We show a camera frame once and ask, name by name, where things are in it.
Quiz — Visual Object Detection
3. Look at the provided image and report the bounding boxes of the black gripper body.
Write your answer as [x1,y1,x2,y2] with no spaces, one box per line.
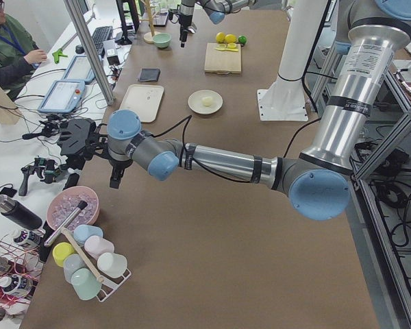
[169,7,196,33]
[84,123,130,171]

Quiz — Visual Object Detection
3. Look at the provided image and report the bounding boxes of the cream round plate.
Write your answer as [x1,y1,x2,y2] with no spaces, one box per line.
[188,90,223,115]

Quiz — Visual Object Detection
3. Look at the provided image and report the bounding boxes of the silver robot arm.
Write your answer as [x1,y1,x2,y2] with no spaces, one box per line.
[169,0,288,48]
[106,1,411,221]

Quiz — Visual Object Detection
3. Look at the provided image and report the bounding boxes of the cream rabbit tray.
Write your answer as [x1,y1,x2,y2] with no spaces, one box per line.
[119,84,164,123]

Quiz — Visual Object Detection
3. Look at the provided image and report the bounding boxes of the green bowl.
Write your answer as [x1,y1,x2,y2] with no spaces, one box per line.
[153,33,172,49]

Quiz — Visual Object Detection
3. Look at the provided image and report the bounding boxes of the wooden cup tree stand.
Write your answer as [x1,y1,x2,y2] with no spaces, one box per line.
[140,0,159,44]

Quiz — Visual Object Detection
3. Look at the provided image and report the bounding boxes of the lower whole yellow lemon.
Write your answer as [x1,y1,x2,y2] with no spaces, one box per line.
[215,32,226,43]

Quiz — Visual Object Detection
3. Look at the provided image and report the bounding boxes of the whole yellow lemon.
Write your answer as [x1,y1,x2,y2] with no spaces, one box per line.
[224,34,238,43]
[215,32,226,43]

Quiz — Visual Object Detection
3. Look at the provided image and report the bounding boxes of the upper whole yellow lemon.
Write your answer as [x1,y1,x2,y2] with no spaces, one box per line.
[224,34,238,43]

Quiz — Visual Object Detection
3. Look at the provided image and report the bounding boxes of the wooden cutting board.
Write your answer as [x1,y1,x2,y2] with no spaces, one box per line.
[204,42,242,74]

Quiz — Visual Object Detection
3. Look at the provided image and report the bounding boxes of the yellow plastic knife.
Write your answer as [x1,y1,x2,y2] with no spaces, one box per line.
[214,47,239,52]

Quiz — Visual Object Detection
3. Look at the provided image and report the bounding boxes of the grey folded cloth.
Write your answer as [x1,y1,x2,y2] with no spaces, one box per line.
[138,68,160,82]

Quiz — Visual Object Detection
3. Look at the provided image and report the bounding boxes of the lower blue teach pendant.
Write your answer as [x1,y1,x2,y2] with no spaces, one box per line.
[38,80,86,114]

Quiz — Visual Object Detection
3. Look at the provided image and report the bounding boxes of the blue teach pendant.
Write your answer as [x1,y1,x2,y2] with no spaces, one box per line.
[38,80,86,114]
[62,55,95,84]

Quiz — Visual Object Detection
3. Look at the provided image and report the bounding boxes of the green lime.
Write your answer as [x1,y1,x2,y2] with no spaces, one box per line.
[238,35,247,45]

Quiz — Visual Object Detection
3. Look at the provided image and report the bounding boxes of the pink bowl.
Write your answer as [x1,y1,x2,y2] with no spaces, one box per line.
[47,186,100,231]

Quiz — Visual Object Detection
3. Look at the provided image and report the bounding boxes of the blue plastic cup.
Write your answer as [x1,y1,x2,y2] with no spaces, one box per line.
[73,224,103,245]

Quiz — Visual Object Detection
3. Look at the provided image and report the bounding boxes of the pink plastic cup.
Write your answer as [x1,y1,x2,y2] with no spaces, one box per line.
[84,235,114,260]

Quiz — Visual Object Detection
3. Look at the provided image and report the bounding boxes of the upper blue teach pendant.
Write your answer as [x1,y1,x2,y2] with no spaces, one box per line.
[62,55,95,84]

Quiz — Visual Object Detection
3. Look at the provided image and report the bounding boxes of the black keyboard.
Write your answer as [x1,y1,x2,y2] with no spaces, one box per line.
[92,26,112,57]

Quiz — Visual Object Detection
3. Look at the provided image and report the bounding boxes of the white plastic cup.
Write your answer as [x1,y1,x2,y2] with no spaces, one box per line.
[97,252,127,278]

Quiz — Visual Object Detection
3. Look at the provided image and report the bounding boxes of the yellow plastic cup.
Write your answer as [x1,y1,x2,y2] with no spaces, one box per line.
[52,242,76,267]

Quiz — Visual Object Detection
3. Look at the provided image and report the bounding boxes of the grey plastic cup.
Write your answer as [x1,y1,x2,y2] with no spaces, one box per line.
[63,254,86,284]

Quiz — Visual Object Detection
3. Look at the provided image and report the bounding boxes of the black thermos bottle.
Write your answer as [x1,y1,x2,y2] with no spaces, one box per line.
[0,194,42,230]

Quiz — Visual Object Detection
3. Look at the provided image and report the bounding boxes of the green plastic cup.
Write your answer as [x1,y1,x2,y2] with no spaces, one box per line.
[71,268,101,300]

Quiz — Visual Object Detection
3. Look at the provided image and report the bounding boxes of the seated person green jacket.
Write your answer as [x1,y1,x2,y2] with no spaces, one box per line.
[0,1,48,100]

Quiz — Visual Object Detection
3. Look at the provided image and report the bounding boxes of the white wire cup rack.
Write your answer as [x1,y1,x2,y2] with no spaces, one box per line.
[60,228,132,303]

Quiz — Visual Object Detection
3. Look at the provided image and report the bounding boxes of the aluminium frame post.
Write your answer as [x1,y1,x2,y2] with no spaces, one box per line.
[64,0,114,106]

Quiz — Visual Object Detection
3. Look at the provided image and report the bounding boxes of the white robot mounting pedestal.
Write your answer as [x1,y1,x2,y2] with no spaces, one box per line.
[258,0,330,121]

